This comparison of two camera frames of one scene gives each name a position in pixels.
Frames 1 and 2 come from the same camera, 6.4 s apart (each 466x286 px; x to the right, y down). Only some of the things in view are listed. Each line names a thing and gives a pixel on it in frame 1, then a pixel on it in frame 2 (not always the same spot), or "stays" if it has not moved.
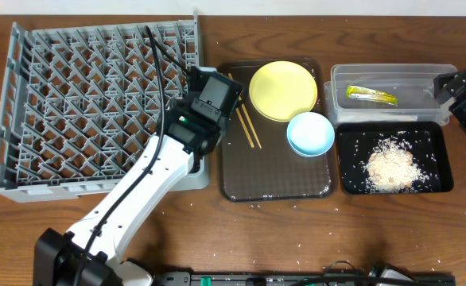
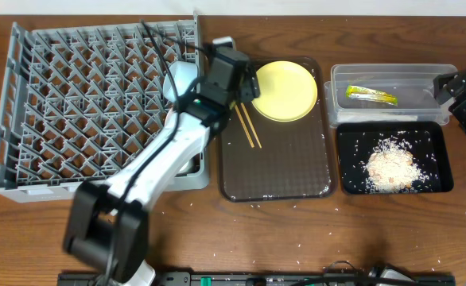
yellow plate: x=280 y=90 stays
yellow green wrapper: x=363 y=93 stays
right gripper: x=463 y=109 stays
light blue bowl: x=310 y=134 to x=184 y=73
